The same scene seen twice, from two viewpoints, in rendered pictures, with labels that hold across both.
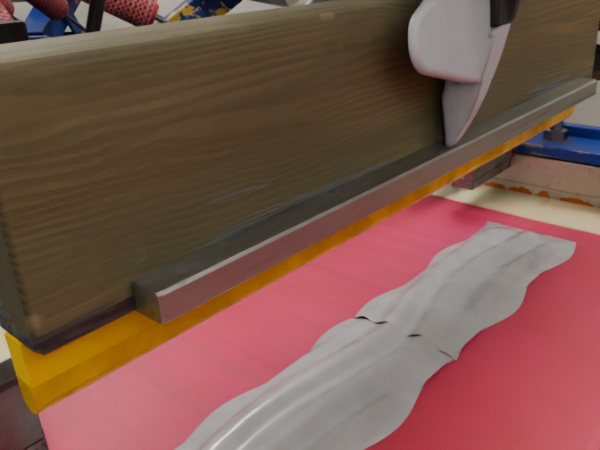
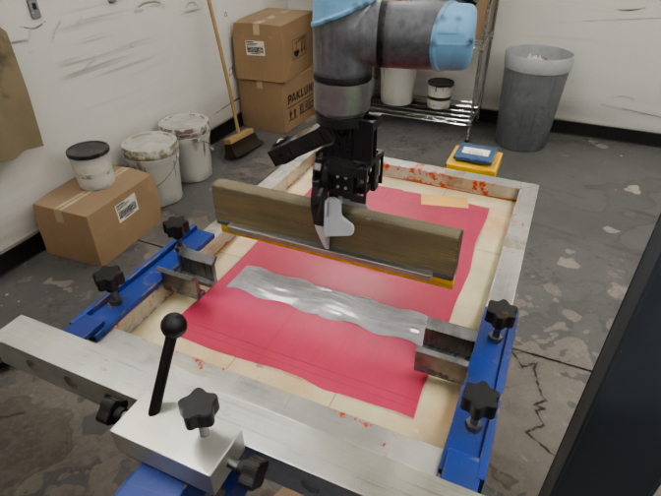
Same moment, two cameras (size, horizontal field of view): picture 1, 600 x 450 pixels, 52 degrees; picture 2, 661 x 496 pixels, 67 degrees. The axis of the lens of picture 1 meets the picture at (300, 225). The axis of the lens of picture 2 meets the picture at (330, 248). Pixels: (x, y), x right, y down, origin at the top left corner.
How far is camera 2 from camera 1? 0.84 m
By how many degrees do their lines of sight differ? 91
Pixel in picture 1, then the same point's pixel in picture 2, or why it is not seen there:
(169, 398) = (378, 346)
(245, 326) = (330, 341)
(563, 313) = (301, 270)
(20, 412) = (429, 333)
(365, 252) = (262, 319)
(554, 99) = not seen: hidden behind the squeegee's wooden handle
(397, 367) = (346, 297)
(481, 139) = not seen: hidden behind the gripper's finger
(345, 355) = (346, 307)
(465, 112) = not seen: hidden behind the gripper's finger
